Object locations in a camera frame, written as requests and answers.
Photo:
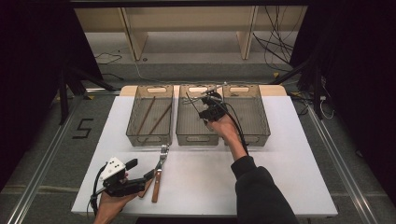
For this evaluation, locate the black tripod stand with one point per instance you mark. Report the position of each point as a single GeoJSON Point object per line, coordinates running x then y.
{"type": "Point", "coordinates": [63, 99]}

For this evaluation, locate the aluminium floor rail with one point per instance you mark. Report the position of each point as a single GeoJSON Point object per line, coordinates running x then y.
{"type": "Point", "coordinates": [40, 177]}
{"type": "Point", "coordinates": [339, 161]}

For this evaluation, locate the person's right hand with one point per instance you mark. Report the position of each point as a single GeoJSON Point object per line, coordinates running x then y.
{"type": "Point", "coordinates": [224, 129]}

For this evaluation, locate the light wooden shelf unit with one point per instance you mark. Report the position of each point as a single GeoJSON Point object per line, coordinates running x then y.
{"type": "Point", "coordinates": [186, 18]}

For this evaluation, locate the person's left hand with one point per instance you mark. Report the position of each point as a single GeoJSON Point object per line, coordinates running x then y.
{"type": "Point", "coordinates": [110, 205]}

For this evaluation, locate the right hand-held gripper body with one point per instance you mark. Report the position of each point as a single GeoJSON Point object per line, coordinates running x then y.
{"type": "Point", "coordinates": [213, 112]}

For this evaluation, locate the white table cover sheet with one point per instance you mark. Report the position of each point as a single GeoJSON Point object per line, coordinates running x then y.
{"type": "Point", "coordinates": [199, 186]}

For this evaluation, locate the black metal stand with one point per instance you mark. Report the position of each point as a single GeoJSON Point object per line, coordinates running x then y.
{"type": "Point", "coordinates": [317, 93]}

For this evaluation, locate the clear grey plastic bin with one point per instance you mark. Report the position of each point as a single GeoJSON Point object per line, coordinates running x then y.
{"type": "Point", "coordinates": [151, 118]}
{"type": "Point", "coordinates": [252, 119]}
{"type": "Point", "coordinates": [190, 121]}

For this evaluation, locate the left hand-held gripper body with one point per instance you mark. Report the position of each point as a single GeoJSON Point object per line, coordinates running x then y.
{"type": "Point", "coordinates": [112, 169]}

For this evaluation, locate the brown wooden chopstick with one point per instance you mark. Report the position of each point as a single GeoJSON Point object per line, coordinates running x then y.
{"type": "Point", "coordinates": [146, 115]}
{"type": "Point", "coordinates": [160, 119]}

